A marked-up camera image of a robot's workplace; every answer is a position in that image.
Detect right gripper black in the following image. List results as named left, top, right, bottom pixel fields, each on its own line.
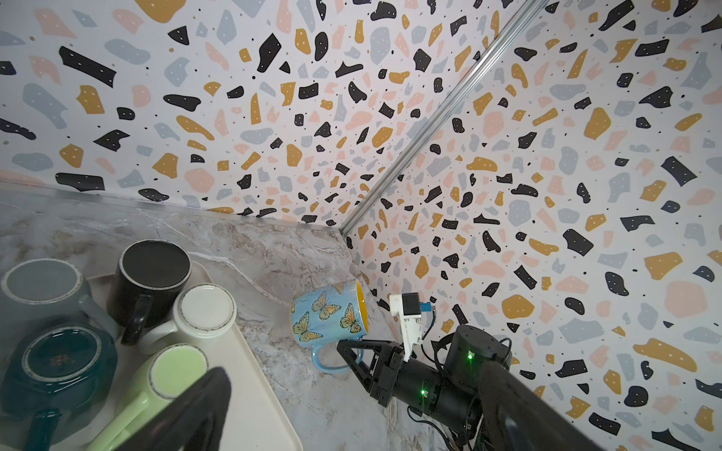
left=337, top=339, right=482, bottom=428

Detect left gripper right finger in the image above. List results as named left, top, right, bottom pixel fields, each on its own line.
left=478, top=362, right=600, bottom=451

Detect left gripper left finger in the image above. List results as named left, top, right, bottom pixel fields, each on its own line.
left=112, top=366, right=231, bottom=450

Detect blue butterfly mug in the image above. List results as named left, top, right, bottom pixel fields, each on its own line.
left=291, top=279, right=370, bottom=374

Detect light green mug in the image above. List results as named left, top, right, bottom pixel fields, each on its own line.
left=88, top=343, right=209, bottom=450

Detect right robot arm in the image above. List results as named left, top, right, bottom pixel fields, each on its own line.
left=337, top=324, right=511, bottom=449

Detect white mug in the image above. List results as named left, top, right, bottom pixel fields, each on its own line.
left=138, top=283, right=237, bottom=354

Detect black mug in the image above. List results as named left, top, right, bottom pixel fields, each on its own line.
left=106, top=239, right=192, bottom=346

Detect dark teal mug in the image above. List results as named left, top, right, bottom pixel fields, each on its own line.
left=1, top=323, right=118, bottom=450

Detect grey mug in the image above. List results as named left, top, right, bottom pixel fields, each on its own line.
left=1, top=259, right=120, bottom=338

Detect right corner aluminium profile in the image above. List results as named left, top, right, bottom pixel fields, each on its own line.
left=340, top=0, right=548, bottom=238

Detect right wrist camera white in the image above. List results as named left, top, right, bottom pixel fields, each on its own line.
left=389, top=292, right=434, bottom=362

